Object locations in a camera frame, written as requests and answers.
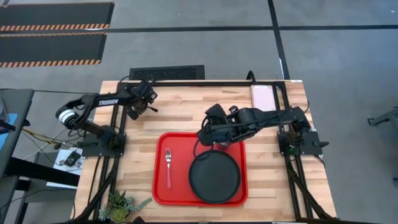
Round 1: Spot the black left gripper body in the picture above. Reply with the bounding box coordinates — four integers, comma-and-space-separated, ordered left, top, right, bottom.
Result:
126, 83, 155, 121

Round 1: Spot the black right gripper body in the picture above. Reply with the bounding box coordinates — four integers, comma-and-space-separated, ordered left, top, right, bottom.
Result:
200, 110, 246, 141

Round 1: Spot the black round plate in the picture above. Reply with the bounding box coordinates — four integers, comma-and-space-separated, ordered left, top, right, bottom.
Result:
188, 149, 242, 205

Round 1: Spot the fork with red handle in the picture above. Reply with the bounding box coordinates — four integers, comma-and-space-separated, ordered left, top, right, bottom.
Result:
164, 147, 173, 190

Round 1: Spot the red plastic tray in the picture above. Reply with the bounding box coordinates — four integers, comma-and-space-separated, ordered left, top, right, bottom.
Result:
151, 132, 249, 207

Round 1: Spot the black floor vent grille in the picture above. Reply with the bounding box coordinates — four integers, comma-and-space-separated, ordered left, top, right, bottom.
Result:
129, 64, 205, 81

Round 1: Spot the black handheld controller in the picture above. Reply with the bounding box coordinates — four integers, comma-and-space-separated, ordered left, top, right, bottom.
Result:
63, 151, 80, 167

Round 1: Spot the black hazard-striped floor mat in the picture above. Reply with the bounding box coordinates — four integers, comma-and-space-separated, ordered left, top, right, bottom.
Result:
0, 32, 108, 68
0, 1, 115, 32

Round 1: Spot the small green succulent plant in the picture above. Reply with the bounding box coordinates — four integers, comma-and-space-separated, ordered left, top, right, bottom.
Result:
98, 189, 153, 223

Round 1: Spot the white paper sheet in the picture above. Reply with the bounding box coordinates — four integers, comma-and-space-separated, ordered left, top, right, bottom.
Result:
46, 147, 83, 189

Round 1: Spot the gray side desk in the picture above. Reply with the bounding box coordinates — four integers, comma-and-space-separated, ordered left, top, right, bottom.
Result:
0, 88, 35, 180

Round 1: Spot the gray stand leg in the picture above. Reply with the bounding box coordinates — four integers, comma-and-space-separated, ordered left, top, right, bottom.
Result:
366, 107, 398, 127

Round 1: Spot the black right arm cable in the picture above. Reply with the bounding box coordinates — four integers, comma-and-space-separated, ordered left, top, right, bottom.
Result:
192, 138, 216, 159

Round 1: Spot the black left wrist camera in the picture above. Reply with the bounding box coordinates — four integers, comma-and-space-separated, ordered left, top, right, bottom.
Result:
136, 80, 157, 102

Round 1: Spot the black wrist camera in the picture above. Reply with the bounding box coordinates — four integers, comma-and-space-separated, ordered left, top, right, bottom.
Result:
136, 80, 157, 102
205, 104, 226, 124

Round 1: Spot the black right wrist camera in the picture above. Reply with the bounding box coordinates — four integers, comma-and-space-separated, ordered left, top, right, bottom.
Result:
205, 104, 226, 124

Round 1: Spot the black aluminium rig frame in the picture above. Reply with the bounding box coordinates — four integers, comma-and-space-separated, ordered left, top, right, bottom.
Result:
72, 80, 338, 224

